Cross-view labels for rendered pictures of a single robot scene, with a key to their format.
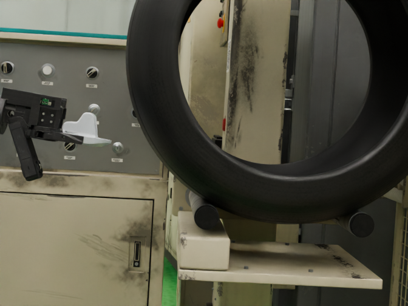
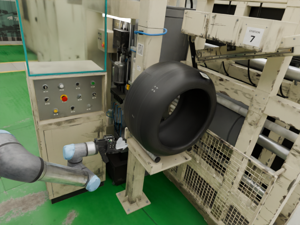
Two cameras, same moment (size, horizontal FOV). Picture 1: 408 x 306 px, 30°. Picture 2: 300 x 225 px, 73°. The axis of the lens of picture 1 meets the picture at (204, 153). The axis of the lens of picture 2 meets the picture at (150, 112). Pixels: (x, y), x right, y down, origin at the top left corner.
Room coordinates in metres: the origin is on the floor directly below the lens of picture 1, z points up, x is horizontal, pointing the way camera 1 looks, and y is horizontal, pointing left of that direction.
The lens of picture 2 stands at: (0.51, 0.62, 1.77)
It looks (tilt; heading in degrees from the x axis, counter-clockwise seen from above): 27 degrees down; 327
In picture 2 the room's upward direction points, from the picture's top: 7 degrees clockwise
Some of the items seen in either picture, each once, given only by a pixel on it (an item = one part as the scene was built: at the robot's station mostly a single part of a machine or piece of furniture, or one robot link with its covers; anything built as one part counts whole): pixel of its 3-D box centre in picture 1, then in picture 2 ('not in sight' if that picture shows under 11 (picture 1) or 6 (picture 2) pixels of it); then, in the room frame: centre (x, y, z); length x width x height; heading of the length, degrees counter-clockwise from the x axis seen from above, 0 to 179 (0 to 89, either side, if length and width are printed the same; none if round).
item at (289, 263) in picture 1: (268, 258); (158, 151); (1.53, -0.14, 0.80); 0.37 x 0.36 x 0.02; 93
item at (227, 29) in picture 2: not in sight; (230, 28); (1.42, -0.44, 1.71); 0.61 x 0.25 x 0.15; 3
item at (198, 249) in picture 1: (200, 237); (143, 152); (1.52, 0.00, 0.84); 0.36 x 0.09 x 0.06; 3
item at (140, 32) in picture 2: not in sight; (150, 31); (1.78, -0.11, 1.62); 0.19 x 0.19 x 0.06; 3
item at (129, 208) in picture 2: not in sight; (133, 197); (1.78, -0.11, 0.02); 0.27 x 0.27 x 0.04; 3
